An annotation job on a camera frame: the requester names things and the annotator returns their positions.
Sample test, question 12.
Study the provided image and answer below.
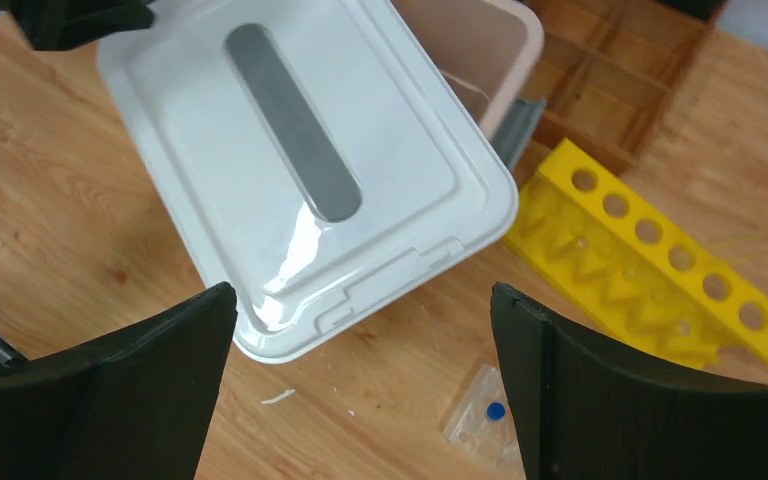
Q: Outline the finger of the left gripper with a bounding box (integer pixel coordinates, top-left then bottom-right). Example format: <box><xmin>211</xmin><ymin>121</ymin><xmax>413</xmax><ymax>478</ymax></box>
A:
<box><xmin>0</xmin><ymin>0</ymin><xmax>155</xmax><ymax>51</ymax></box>

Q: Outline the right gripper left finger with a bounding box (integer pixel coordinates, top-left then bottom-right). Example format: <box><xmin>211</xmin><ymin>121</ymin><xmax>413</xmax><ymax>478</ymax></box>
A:
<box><xmin>0</xmin><ymin>282</ymin><xmax>237</xmax><ymax>479</ymax></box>

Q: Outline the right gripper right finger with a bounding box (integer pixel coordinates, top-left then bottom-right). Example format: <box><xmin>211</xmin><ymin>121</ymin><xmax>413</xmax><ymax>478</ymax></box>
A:
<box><xmin>490</xmin><ymin>283</ymin><xmax>768</xmax><ymax>479</ymax></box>

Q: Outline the white plastic lid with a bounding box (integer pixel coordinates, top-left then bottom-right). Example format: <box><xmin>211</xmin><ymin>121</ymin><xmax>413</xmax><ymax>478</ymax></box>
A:
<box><xmin>97</xmin><ymin>1</ymin><xmax>518</xmax><ymax>364</ymax></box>

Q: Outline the yellow test tube rack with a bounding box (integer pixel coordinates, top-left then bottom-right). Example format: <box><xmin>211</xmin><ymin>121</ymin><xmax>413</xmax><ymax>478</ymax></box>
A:
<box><xmin>504</xmin><ymin>140</ymin><xmax>768</xmax><ymax>369</ymax></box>

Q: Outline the white debris chip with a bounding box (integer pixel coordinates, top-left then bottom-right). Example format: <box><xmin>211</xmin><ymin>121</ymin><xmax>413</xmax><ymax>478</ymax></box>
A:
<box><xmin>260</xmin><ymin>389</ymin><xmax>296</xmax><ymax>405</ymax></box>

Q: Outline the wooden compartment tray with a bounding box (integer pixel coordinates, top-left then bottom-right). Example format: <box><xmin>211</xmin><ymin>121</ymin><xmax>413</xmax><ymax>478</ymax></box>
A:
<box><xmin>522</xmin><ymin>0</ymin><xmax>725</xmax><ymax>175</ymax></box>

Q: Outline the pink plastic bin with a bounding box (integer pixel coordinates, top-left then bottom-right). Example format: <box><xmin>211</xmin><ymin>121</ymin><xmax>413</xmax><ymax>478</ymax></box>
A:
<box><xmin>392</xmin><ymin>0</ymin><xmax>547</xmax><ymax>171</ymax></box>

